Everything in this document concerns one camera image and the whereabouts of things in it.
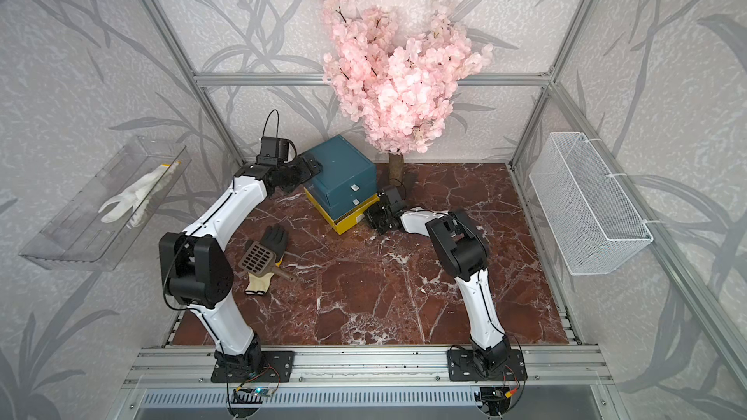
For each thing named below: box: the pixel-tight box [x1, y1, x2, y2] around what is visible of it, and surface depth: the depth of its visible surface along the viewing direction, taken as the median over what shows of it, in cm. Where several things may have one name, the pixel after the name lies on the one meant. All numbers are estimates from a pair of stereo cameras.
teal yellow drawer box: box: [301, 134, 380, 235], surface depth 93 cm
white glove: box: [98, 161, 181, 229], surface depth 68 cm
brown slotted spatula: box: [237, 241, 299, 282], surface depth 92 cm
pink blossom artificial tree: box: [321, 0, 494, 184], surface depth 72 cm
